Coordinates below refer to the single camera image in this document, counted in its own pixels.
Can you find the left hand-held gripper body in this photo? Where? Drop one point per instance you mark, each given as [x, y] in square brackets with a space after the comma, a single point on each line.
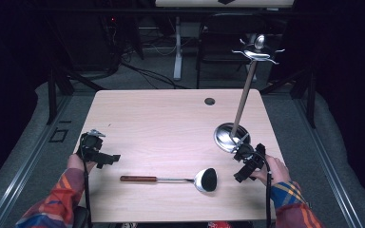
[91, 146]

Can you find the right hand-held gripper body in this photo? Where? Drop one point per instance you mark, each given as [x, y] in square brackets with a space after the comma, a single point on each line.
[250, 155]

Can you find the person's left hand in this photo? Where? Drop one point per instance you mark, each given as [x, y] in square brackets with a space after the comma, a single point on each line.
[76, 163]

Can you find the person's right hand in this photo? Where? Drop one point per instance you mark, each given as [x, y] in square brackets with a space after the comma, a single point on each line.
[277, 171]

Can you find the metal utensil stand with hooks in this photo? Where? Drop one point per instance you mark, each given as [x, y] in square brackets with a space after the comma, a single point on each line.
[231, 137]

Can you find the black chair armrest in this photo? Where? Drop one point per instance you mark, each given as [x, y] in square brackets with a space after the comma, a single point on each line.
[80, 218]

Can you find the black chair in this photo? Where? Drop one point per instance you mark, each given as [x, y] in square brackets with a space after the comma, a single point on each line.
[225, 38]

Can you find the white desk leg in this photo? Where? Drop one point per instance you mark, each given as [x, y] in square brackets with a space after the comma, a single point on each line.
[178, 53]

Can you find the white desk top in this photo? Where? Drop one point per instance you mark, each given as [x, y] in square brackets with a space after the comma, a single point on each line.
[202, 3]

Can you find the black metal frame stand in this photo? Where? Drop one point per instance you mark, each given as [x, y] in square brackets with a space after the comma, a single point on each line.
[57, 85]
[307, 91]

